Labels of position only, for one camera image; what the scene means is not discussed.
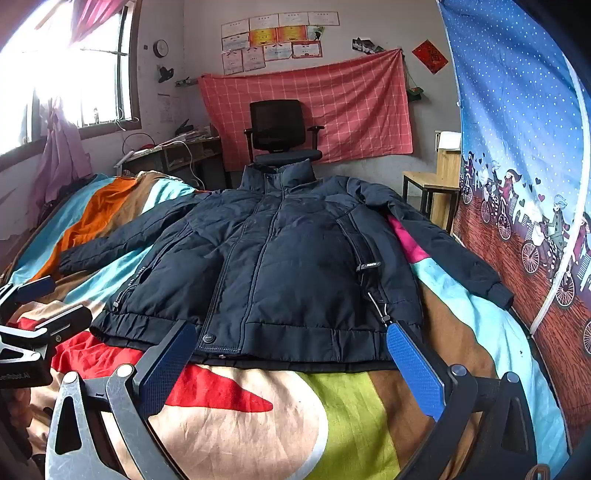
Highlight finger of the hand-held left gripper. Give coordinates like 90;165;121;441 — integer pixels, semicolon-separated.
0;276;57;319
7;304;94;346

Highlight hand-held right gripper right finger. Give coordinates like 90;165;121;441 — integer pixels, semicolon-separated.
386;322;539;480

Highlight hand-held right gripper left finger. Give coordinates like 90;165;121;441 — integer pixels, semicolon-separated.
44;320;199;480

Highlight dark navy padded jacket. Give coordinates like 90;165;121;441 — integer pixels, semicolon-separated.
58;158;514;370

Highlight lavender hanging cloth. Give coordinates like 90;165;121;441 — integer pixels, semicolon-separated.
34;97;93;204

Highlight wooden desk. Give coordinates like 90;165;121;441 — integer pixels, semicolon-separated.
113;134;232;190

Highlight light wooden chair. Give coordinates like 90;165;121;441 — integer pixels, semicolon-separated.
402;131;462;232

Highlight window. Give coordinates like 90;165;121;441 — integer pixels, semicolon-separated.
0;0;141;153

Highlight blue printed bed curtain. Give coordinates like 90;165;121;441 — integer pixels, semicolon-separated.
436;0;591;467

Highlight black office chair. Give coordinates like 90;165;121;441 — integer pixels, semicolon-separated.
244;99;325;168

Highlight pink window curtain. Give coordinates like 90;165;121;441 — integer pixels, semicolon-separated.
69;0;127;33

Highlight white cable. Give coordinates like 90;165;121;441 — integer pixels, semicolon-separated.
173;140;204;188

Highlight red checked wall cloth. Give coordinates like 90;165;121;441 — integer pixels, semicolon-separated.
198;47;414;164

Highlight red paper wall decoration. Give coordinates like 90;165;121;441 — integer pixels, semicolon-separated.
412;39;448;75

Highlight wall photos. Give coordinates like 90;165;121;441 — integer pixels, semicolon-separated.
352;37;385;55

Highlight group of wall certificates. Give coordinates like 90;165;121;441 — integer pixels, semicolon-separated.
221;11;340;76

